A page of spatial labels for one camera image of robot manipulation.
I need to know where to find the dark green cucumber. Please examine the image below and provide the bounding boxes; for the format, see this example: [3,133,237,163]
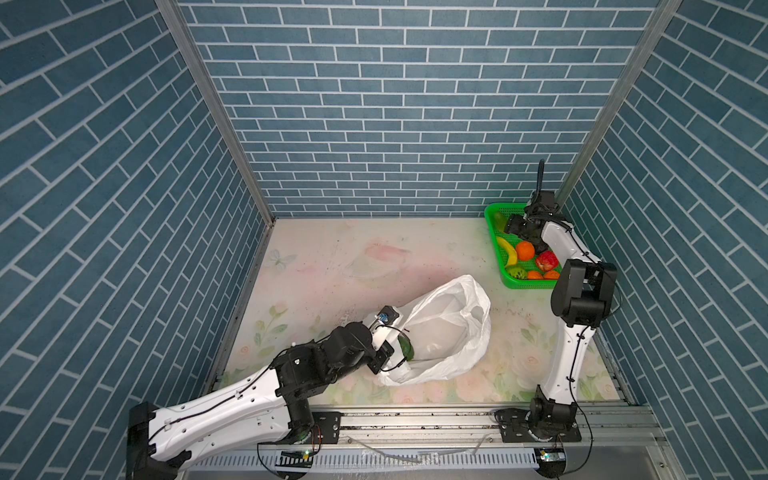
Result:
[398,336,414,362]

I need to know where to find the yellow banana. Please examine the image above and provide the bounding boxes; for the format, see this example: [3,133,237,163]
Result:
[495,236,518,267]

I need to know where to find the green plastic basket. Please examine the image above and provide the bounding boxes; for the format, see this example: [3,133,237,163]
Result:
[484,203,569,290]

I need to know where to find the green custard apple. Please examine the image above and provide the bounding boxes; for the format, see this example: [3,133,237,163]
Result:
[506,265,528,280]

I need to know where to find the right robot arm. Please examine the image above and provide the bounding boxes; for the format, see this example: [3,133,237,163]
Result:
[505,188,617,426]

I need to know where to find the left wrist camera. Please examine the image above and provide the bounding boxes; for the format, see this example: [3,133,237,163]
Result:
[370,305,401,330]

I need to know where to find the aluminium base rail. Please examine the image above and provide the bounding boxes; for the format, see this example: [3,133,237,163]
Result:
[181,402,684,479]

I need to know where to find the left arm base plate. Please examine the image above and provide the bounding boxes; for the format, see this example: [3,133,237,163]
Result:
[284,411,343,446]

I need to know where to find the white plastic bag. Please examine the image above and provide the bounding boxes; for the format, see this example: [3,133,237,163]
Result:
[372,275,491,387]

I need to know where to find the green yellow mango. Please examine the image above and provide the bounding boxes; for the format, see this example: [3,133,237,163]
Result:
[492,211,509,233]

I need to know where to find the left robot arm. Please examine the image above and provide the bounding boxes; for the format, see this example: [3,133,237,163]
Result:
[125,322,401,479]

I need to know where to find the red apple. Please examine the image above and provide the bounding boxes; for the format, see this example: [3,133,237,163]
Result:
[535,250,559,273]

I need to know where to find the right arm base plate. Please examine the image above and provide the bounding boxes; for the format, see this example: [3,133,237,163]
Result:
[493,408,582,444]

